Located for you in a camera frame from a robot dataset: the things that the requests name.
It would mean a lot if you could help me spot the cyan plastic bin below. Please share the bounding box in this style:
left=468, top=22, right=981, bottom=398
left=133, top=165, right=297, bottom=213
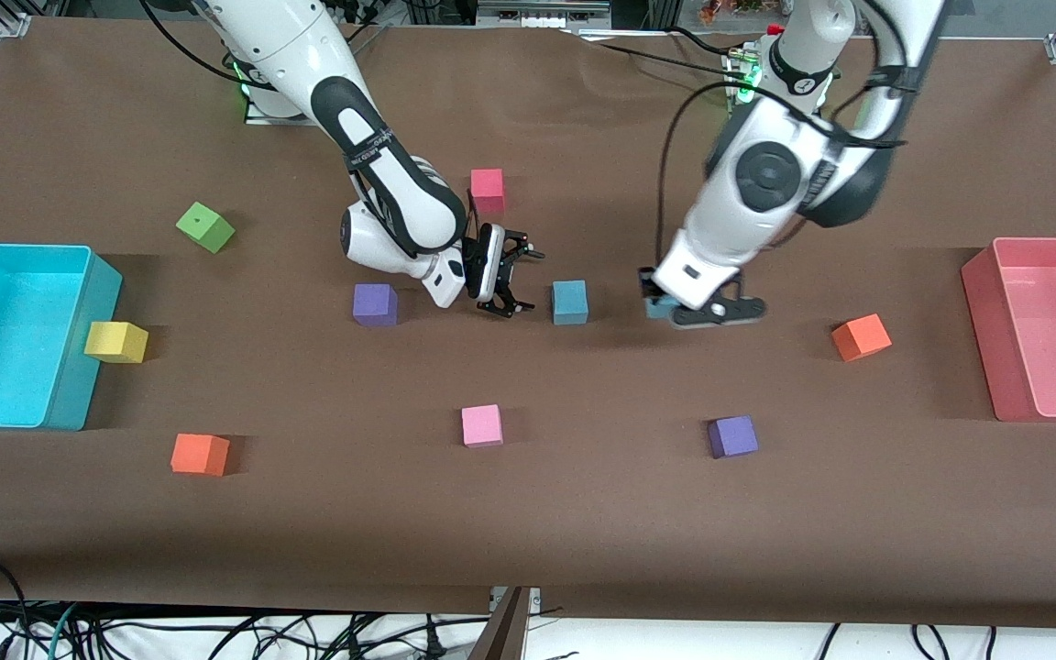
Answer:
left=0, top=243, right=123, bottom=432

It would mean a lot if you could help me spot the teal floor cable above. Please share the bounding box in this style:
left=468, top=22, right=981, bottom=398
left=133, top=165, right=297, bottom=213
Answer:
left=45, top=601, right=82, bottom=660

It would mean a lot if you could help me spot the orange foam block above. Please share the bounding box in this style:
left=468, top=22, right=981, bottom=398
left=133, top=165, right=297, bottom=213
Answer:
left=170, top=433, right=231, bottom=477
left=830, top=313, right=893, bottom=362

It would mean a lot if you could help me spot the pink foam block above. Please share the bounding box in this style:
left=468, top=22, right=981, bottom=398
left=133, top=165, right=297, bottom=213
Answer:
left=461, top=404, right=504, bottom=448

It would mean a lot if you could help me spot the purple foam block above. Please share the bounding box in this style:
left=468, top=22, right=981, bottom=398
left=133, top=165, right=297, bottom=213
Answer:
left=708, top=415, right=759, bottom=459
left=352, top=283, right=399, bottom=328

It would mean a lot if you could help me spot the black cable across table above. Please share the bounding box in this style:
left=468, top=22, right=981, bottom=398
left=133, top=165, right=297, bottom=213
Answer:
left=565, top=27, right=735, bottom=74

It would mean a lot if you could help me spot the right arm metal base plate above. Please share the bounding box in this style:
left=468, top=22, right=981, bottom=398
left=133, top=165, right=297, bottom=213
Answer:
left=244, top=99, right=309, bottom=127

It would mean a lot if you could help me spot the dark aluminium frame beam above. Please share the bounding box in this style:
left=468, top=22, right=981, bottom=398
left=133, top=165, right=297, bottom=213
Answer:
left=466, top=587, right=531, bottom=660

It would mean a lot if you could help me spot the silver corner bracket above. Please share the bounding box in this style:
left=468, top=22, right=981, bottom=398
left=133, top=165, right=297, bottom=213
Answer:
left=489, top=587, right=543, bottom=615

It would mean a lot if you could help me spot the red foam block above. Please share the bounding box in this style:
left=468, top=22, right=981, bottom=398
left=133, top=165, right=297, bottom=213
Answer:
left=470, top=169, right=506, bottom=214

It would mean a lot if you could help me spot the brown table cover sheet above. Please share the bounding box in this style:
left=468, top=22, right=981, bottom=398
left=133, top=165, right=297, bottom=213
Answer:
left=0, top=18, right=1056, bottom=633

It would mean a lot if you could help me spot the yellow foam block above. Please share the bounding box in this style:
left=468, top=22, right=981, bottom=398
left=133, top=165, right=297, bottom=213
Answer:
left=84, top=321, right=149, bottom=365

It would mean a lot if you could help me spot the green foam block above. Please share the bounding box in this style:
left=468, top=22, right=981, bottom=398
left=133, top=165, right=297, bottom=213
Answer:
left=175, top=202, right=237, bottom=255

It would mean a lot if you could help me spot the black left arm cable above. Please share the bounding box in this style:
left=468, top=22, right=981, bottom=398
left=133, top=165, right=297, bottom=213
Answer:
left=654, top=81, right=909, bottom=269

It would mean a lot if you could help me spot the grey electronics box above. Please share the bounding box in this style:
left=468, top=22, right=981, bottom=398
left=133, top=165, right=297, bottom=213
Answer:
left=478, top=0, right=611, bottom=28

